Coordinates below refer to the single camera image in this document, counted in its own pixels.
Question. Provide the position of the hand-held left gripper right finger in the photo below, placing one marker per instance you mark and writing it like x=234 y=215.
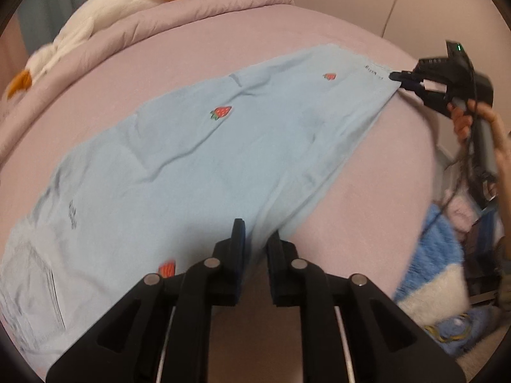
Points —
x=274 y=265

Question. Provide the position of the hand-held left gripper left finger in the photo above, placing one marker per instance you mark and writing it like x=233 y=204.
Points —
x=239 y=249

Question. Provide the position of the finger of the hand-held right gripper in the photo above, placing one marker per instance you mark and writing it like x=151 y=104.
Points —
x=403 y=75
x=423 y=86

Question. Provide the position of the light blue strawberry pants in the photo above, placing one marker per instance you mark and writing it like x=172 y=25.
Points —
x=191 y=167

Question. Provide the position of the person's right hand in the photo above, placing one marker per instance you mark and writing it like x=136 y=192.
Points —
x=493 y=121

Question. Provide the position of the pink bed sheet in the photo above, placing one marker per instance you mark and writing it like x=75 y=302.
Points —
x=351 y=191

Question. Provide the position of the pink plush toy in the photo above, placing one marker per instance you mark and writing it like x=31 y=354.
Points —
x=463 y=211

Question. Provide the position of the blue and white fluffy blanket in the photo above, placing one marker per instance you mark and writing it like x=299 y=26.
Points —
x=433 y=263

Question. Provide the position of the pink quilt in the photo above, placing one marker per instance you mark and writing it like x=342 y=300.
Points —
x=139 y=24

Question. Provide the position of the white goose plush toy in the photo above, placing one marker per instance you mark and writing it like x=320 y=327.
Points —
x=80 y=20

